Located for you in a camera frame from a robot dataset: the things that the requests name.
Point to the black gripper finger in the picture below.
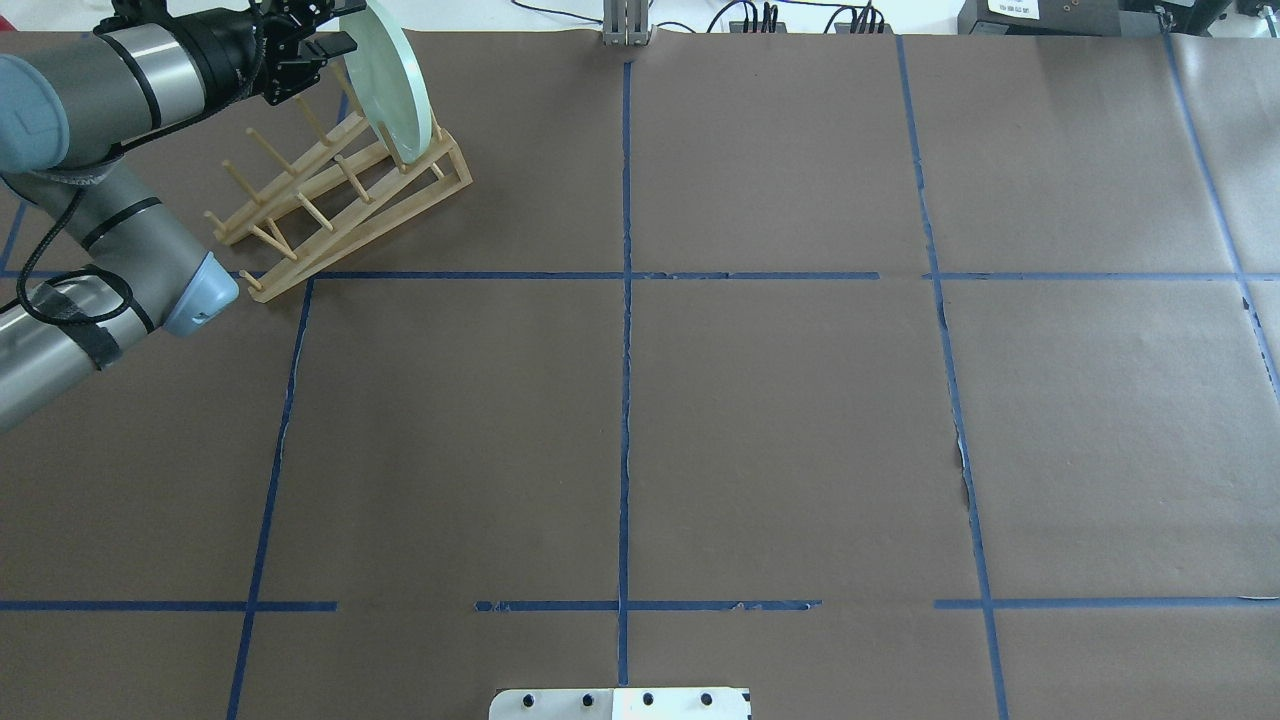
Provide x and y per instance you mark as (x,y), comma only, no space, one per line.
(333,44)
(338,8)

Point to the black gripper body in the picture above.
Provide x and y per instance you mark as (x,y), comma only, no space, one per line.
(231,55)

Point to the light green ceramic plate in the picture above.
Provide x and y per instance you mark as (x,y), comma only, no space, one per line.
(386,76)

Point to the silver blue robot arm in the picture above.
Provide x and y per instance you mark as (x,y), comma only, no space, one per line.
(116,265)

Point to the wooden dish rack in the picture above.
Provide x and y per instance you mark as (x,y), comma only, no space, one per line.
(349,189)

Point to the black device box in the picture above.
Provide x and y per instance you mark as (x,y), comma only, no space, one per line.
(1056,18)

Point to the brown paper table cover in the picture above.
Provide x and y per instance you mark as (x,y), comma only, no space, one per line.
(915,377)

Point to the aluminium frame post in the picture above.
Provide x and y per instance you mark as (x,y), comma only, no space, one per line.
(626,23)

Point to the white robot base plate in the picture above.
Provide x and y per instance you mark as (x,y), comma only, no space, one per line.
(623,703)

